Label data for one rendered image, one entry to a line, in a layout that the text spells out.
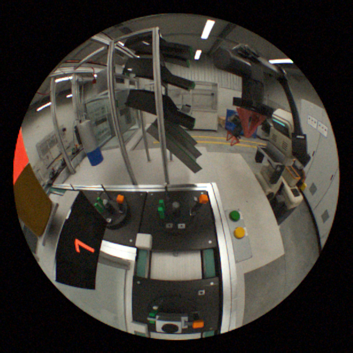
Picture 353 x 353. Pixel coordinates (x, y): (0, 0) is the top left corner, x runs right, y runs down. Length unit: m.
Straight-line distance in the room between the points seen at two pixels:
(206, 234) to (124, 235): 0.26
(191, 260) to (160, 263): 0.10
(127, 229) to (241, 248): 0.38
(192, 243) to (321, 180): 2.96
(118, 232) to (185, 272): 0.26
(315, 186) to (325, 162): 0.61
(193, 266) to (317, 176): 3.00
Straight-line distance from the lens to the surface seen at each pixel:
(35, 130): 11.07
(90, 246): 0.16
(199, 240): 0.36
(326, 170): 3.01
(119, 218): 0.41
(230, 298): 0.40
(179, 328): 0.27
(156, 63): 0.41
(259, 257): 0.56
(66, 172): 1.38
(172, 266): 0.39
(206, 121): 4.43
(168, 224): 0.33
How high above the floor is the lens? 1.31
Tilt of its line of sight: 40 degrees down
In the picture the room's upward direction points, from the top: 3 degrees counter-clockwise
